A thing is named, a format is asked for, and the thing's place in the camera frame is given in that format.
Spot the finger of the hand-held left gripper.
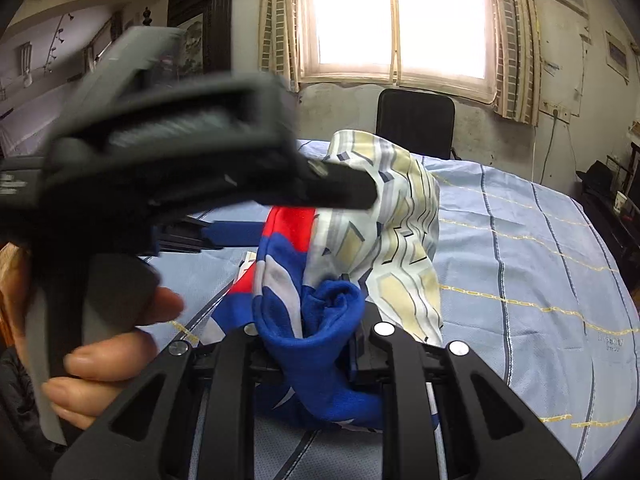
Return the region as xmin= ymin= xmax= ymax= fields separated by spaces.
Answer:
xmin=150 ymin=217 xmax=226 ymax=257
xmin=300 ymin=157 xmax=379 ymax=211

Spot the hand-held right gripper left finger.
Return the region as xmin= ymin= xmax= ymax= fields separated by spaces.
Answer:
xmin=50 ymin=322 xmax=266 ymax=480

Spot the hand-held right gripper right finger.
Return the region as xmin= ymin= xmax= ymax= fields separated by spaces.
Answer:
xmin=350 ymin=305 xmax=583 ymax=480

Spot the blue white patterned jacket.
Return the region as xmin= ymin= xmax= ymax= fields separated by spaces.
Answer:
xmin=200 ymin=130 xmax=446 ymax=433

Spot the person's left hand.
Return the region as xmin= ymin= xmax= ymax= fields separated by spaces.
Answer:
xmin=42 ymin=285 xmax=186 ymax=431

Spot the black chair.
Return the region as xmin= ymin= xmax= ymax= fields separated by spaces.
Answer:
xmin=375 ymin=88 xmax=463 ymax=161

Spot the beige patterned curtain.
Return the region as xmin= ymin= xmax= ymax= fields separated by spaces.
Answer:
xmin=257 ymin=0 xmax=313 ymax=93
xmin=480 ymin=0 xmax=543 ymax=126

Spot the light blue striped bedsheet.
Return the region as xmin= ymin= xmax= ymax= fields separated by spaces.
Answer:
xmin=135 ymin=137 xmax=640 ymax=480

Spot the bright window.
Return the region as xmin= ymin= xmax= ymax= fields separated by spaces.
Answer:
xmin=300 ymin=0 xmax=498 ymax=96

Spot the black bag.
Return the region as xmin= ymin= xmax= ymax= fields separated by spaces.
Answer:
xmin=577 ymin=160 xmax=617 ymax=197

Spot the black shelf rack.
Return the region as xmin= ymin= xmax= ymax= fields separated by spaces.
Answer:
xmin=575 ymin=142 xmax=640 ymax=281

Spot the thin wall cable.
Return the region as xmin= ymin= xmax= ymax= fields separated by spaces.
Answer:
xmin=532 ymin=112 xmax=560 ymax=186

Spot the wall power outlet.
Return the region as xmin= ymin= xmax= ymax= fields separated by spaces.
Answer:
xmin=540 ymin=102 xmax=573 ymax=121

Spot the small wall frame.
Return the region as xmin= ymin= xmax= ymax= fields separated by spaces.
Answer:
xmin=605 ymin=30 xmax=631 ymax=83

